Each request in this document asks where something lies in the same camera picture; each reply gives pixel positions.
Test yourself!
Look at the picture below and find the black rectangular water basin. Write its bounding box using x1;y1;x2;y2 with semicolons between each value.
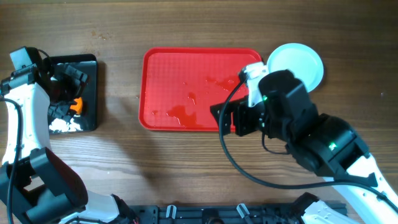
48;54;98;134

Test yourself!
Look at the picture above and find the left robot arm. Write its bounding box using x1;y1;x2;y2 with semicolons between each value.
1;46;140;223

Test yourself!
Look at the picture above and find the red plastic tray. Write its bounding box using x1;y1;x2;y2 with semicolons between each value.
139;47;262;132

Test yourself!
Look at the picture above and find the light blue plate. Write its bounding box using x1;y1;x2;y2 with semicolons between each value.
267;43;324;92

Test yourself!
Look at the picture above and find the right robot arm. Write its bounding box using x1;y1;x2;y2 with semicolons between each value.
210;70;397;223

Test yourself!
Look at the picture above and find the orange sponge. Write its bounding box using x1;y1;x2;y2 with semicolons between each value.
70;97;83;115

